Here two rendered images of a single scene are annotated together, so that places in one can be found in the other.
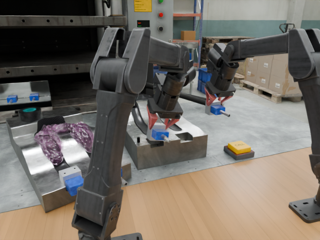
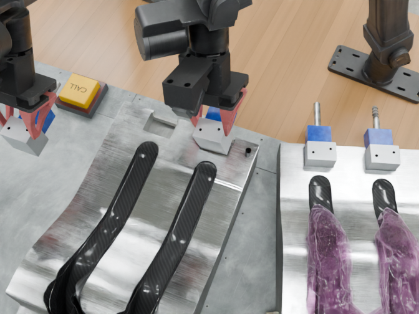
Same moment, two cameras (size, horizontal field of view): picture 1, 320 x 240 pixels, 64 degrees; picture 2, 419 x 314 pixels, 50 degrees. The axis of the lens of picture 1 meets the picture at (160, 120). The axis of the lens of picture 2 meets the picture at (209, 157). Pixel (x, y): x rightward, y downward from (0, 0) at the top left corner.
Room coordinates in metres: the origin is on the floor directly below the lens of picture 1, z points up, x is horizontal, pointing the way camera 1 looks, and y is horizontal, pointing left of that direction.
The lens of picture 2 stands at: (1.04, 0.25, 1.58)
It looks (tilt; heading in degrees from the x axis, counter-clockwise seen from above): 65 degrees down; 224
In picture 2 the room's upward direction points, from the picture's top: 3 degrees counter-clockwise
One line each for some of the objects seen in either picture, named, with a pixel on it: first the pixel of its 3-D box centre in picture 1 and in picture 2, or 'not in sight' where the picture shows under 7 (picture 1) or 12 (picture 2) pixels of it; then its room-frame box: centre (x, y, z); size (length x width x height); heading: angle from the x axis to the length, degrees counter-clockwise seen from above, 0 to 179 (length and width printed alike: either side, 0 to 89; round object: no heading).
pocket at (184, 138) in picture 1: (183, 140); (162, 129); (0.81, -0.08, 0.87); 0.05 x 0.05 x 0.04; 20
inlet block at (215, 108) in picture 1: (219, 110); (39, 113); (0.95, -0.23, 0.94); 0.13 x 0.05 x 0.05; 21
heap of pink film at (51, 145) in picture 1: (62, 134); (366, 280); (0.81, 0.34, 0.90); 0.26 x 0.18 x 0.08; 38
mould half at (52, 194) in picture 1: (62, 145); (363, 288); (0.80, 0.35, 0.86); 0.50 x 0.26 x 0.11; 38
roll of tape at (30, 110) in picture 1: (30, 114); not in sight; (0.93, 0.50, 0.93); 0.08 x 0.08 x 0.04
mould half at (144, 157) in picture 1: (150, 121); (132, 255); (1.01, 0.04, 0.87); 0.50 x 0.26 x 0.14; 20
